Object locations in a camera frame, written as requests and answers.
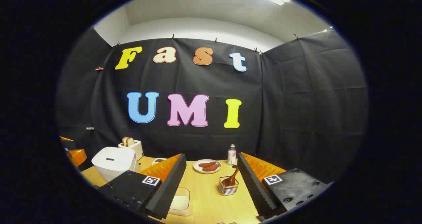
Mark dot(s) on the brown wooden spoon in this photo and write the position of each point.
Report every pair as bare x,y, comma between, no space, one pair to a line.
230,180

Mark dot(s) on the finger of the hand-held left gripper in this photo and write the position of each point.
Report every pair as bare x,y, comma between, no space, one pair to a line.
67,139
78,156

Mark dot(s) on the toasted bread slice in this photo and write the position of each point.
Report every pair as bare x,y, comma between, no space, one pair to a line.
124,141
130,141

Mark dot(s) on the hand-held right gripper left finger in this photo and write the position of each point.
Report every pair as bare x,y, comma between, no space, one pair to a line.
171,184

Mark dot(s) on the white toaster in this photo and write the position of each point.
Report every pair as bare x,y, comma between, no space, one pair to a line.
137,149

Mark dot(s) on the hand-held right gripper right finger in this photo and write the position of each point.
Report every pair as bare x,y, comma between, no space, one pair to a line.
254,187

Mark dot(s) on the black backdrop cloth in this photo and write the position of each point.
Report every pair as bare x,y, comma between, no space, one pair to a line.
197,141

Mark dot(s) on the brown meat piece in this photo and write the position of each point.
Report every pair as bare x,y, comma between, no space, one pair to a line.
211,168
206,164

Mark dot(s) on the white round plate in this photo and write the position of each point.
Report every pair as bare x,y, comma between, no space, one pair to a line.
197,169

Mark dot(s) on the white rice cooker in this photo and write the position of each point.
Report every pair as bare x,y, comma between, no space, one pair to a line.
112,164

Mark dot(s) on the clear plastic container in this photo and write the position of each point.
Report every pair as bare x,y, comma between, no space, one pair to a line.
185,191

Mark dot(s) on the white divided grain dish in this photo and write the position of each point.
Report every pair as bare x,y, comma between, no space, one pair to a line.
159,160

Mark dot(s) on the small pink label bottle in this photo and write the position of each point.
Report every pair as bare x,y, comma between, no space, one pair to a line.
231,155

